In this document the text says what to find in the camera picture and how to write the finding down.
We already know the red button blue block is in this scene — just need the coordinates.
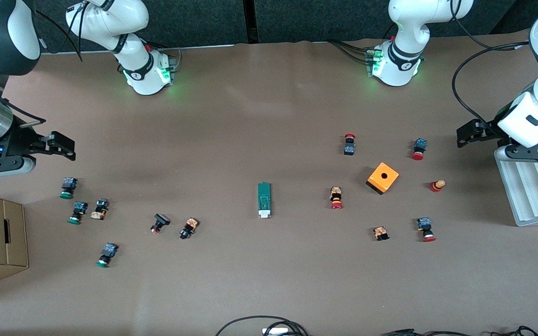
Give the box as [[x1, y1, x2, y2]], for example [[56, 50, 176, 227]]
[[416, 217, 437, 243], [411, 138, 428, 161]]

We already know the black button orange block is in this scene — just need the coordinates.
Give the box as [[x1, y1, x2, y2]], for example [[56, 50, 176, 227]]
[[179, 217, 200, 240]]

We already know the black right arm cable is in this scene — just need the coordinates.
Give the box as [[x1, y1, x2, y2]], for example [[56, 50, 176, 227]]
[[33, 0, 87, 62]]

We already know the grey ridged tray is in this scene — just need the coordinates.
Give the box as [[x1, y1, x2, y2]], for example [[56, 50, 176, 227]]
[[493, 126, 538, 227]]

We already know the black vertical post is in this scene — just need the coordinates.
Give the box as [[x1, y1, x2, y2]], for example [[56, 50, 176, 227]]
[[243, 0, 256, 44]]

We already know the green push button blue block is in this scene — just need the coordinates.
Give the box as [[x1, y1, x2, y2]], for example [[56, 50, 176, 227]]
[[95, 243, 119, 268], [60, 177, 78, 200], [67, 202, 88, 225]]

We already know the black base cable bundle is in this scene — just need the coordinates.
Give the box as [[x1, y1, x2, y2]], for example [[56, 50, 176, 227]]
[[329, 39, 373, 66]]

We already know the black square button red base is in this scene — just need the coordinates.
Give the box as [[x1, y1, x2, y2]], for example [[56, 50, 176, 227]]
[[150, 213, 171, 234]]

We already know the black looped floor cable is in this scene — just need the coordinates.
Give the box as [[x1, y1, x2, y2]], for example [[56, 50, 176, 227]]
[[215, 315, 309, 336]]

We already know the orange button enclosure box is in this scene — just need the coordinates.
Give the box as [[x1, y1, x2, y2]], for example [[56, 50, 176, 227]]
[[366, 162, 399, 196]]

